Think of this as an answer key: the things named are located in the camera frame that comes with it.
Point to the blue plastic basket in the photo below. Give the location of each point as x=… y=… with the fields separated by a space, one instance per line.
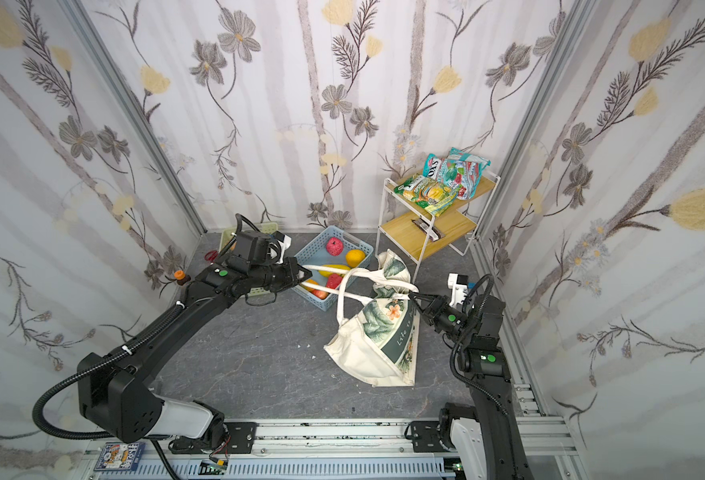
x=315 y=253

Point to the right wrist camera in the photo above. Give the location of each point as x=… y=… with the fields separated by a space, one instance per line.
x=463 y=293

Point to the green orange papaya toy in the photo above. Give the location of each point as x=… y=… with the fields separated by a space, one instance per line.
x=309 y=285

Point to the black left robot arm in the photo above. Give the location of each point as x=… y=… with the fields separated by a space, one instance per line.
x=113 y=389

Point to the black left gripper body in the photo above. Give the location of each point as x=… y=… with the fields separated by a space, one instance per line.
x=295 y=273

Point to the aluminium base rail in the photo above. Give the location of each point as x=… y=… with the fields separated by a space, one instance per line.
x=317 y=449

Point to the red bell pepper toy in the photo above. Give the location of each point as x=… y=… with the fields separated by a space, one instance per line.
x=334 y=281

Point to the cream canvas tote bag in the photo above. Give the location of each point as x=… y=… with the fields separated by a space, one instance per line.
x=378 y=325

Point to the brown glass bottle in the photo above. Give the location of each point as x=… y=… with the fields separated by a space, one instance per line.
x=181 y=277

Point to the green plastic basket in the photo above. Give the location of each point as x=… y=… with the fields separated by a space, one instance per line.
x=229 y=233

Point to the red handled scissors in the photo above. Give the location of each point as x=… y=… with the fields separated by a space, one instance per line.
x=211 y=256

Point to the green white snack bag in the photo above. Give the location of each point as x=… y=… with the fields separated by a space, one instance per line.
x=431 y=166

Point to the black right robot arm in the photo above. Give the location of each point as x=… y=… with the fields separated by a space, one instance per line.
x=485 y=435

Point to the teal pink snack bag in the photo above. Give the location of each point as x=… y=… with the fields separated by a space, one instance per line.
x=461 y=171

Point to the blue card box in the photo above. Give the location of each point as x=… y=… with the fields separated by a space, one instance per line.
x=119 y=457

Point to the orange fruit toy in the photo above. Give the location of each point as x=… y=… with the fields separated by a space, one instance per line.
x=355 y=257

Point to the brown candy bar wrapper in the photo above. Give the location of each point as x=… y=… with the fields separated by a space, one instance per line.
x=431 y=233

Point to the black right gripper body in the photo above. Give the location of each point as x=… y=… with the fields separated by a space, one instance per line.
x=427 y=306

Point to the green yellow snack bag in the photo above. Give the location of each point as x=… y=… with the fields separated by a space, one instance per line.
x=432 y=196

